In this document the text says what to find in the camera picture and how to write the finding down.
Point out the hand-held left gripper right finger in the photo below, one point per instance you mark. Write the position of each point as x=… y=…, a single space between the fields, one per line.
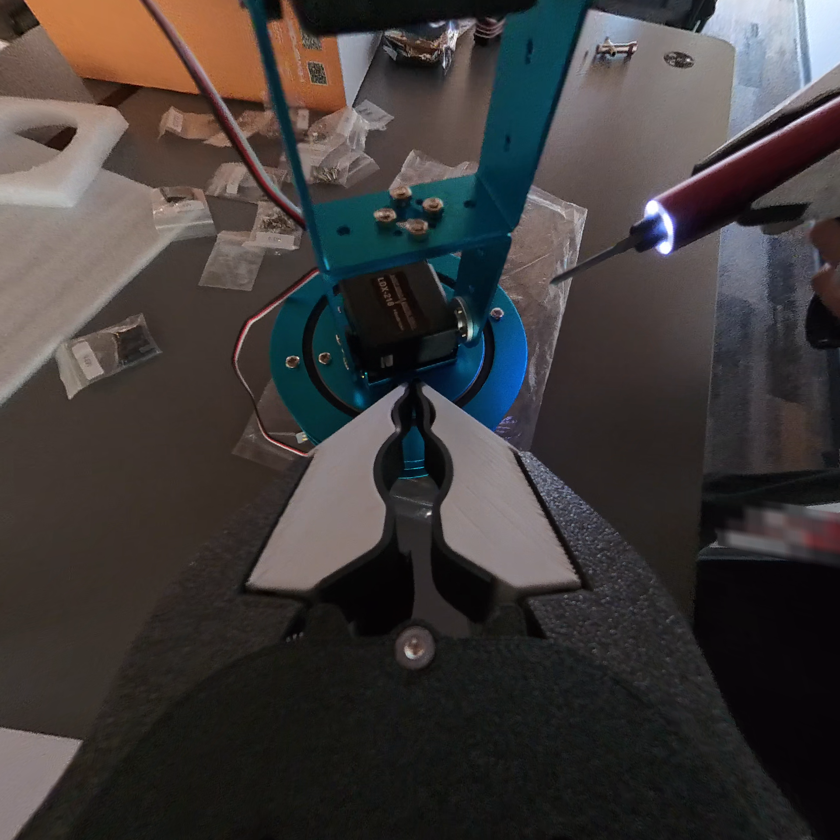
x=505 y=518

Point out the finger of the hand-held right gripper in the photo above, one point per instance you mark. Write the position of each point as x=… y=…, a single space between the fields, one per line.
x=807 y=98
x=800 y=207

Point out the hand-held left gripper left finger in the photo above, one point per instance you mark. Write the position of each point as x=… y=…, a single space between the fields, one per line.
x=321 y=518

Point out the red electric screwdriver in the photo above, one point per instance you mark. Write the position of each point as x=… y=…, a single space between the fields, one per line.
x=735 y=177

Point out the blue toy robot arm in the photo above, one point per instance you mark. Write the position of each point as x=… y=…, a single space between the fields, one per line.
x=354 y=243

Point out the grey desk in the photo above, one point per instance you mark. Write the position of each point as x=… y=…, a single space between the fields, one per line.
x=164 y=525

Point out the person's right hand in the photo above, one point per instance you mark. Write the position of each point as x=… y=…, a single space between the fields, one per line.
x=828 y=269

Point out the small metal part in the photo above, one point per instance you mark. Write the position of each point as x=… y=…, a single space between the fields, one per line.
x=615 y=49

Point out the clear plastic bag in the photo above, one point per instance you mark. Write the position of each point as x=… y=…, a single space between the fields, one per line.
x=544 y=249

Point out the white foam sheet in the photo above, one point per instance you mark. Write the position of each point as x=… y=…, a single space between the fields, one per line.
x=65 y=275

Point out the pile of small screw bags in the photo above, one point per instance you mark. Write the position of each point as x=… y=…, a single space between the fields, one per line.
x=328 y=151

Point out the white instruction sheet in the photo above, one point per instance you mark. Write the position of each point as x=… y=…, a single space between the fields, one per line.
x=33 y=787

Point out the orange and white cardboard box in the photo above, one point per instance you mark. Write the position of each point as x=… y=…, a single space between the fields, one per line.
x=164 y=39

